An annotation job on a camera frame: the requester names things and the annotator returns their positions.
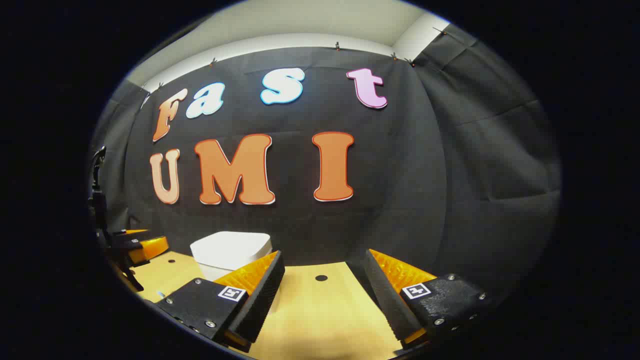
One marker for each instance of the wooden desktop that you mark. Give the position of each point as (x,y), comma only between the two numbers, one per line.
(320,315)

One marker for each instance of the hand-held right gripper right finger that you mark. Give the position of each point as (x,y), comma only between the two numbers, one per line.
(385,295)

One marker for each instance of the white desktop garbage bin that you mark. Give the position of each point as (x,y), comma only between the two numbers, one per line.
(230,250)

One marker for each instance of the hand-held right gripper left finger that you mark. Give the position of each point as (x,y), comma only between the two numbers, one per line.
(262,295)

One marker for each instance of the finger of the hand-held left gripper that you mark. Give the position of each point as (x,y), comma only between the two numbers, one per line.
(132,231)
(150,247)

